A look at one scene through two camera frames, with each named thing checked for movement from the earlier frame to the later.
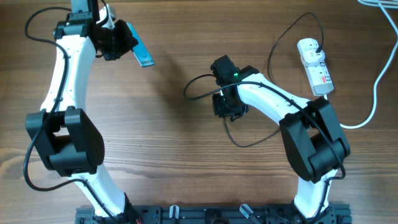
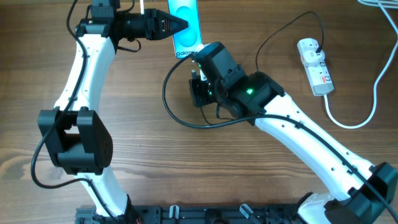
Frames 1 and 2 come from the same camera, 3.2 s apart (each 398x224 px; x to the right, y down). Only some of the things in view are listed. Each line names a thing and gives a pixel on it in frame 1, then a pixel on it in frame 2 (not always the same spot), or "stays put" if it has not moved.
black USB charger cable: [270, 76] -> [285, 24]
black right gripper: [220, 110] -> [199, 98]
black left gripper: [128, 42] -> [157, 16]
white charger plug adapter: [311, 55] stays put
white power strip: [318, 73] stays put
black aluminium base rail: [215, 214] stays put
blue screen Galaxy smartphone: [140, 51] -> [187, 40]
